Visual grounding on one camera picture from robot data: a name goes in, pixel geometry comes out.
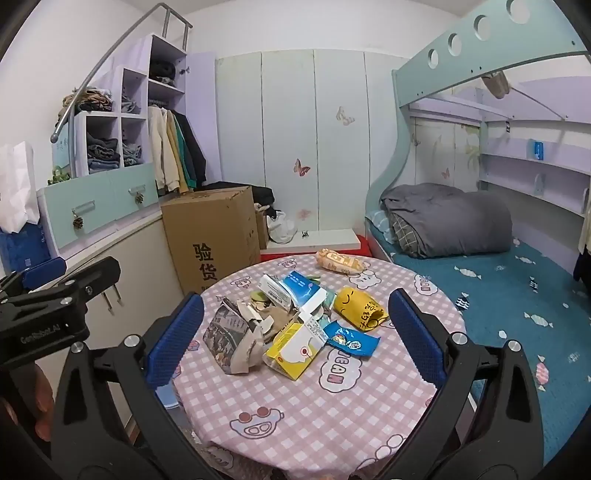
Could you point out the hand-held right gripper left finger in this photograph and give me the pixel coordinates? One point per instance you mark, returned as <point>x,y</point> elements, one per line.
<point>175,341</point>

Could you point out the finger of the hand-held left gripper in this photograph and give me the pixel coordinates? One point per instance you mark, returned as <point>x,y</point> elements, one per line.
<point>94,277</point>
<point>44,273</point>

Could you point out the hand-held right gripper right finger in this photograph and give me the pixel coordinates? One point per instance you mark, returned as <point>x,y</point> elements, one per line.
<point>415,337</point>

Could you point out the light blue plastic bin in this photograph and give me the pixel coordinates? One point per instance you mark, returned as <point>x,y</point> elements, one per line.
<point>170,397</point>

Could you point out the blue snack wrapper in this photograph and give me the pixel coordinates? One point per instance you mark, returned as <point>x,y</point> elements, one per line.
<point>351,341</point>

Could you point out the yellow packet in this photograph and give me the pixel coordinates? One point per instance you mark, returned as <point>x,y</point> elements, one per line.
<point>358,307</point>

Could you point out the brown paper scrap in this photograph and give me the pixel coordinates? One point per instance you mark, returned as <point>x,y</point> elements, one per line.
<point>277,318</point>

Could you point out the orange snack packet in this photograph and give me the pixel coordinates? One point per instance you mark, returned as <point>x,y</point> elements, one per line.
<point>339,261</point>

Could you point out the yellow white carton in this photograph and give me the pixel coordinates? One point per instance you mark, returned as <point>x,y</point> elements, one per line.
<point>293,353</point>

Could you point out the blue white box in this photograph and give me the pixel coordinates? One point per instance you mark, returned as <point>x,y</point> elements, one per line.
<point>298,288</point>

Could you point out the person's left hand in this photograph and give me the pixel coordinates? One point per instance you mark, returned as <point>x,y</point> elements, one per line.
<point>45,406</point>

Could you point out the blue cloth on counter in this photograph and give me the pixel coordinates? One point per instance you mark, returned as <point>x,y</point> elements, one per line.
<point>23,247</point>

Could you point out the white two-door cabinet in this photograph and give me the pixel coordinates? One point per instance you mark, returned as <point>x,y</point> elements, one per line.
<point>138,258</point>

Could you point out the pinecone drawer pull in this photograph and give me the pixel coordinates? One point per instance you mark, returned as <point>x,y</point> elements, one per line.
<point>138,197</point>
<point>77,223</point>

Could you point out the teal drawer unit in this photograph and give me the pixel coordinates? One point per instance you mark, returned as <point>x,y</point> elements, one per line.
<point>101,203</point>

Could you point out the white paper bag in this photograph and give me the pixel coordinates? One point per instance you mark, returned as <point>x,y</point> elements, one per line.
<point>17,184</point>

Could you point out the green paper piece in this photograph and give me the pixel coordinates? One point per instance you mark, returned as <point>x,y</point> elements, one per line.
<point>330,300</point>

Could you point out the green plant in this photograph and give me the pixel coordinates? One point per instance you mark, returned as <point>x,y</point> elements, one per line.
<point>59,175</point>

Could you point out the blue patterned bed sheet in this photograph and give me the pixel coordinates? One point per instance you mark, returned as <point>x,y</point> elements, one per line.
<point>508,295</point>

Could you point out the large cardboard box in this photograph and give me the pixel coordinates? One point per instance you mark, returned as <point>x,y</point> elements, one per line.
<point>207,235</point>

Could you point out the bedding bundle at right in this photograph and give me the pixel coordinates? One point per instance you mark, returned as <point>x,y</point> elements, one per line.
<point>381,224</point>

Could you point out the folded jeans stack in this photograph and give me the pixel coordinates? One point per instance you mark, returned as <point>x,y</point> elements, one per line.
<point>102,154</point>

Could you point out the grey duvet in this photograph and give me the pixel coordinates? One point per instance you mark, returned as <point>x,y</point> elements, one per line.
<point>452,217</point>

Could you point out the folded grey clothes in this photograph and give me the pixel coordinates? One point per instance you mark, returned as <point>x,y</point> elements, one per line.
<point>131,154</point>

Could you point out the red storage box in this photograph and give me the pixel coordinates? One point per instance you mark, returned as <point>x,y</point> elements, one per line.
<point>314,242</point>

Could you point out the cream hanging jacket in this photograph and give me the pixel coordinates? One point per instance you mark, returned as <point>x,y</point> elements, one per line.
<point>161,147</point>

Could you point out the yellow hanging garment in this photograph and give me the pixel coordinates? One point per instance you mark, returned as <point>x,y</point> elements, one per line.
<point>178,157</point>

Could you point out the green hanging garment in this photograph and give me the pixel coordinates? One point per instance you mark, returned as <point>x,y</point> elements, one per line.
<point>187,152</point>

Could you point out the white plastic bag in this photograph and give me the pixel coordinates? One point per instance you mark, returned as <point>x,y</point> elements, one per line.
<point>281,228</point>

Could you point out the black hanging coat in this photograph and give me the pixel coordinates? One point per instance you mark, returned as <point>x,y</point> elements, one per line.
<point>196,147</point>

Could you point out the pale pink butterfly sticker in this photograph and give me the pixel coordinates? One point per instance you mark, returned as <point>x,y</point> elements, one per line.
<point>303,213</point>

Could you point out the black bag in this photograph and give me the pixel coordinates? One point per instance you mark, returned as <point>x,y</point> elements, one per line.
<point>264,199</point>

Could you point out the brown clothes pile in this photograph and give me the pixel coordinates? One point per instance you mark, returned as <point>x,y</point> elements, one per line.
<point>90,99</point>

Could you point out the dark clothes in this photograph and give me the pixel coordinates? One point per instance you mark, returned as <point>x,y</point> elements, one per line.
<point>582,254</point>

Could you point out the purple wardrobe door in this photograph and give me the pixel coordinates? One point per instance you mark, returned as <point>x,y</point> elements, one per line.
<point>201,115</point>

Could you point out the white cubby shelf unit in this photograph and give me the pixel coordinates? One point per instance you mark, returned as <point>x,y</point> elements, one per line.
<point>138,78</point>

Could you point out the pink brown butterfly sticker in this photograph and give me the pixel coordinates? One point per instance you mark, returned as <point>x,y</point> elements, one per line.
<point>301,167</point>

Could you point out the curved metal handrail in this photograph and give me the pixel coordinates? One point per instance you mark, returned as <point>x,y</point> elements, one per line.
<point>106,60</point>

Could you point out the dark bag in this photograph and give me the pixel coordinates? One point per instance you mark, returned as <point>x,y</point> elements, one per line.
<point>162,70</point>

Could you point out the small blue box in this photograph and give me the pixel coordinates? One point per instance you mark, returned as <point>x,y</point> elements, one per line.
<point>538,150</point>

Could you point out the white wardrobe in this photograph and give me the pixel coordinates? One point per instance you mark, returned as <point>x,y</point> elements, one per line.
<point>286,115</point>

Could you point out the thin metal rod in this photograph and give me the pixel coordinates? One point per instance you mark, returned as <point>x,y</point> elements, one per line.
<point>538,102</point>

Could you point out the grey hanging cloth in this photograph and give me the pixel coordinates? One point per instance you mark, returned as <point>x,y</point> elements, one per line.
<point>496,84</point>

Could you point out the purple wall shelf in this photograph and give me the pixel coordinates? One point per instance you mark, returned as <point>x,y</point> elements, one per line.
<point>508,170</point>

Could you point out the teal bunk bed frame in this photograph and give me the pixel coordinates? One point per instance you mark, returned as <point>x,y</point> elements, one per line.
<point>415,78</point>

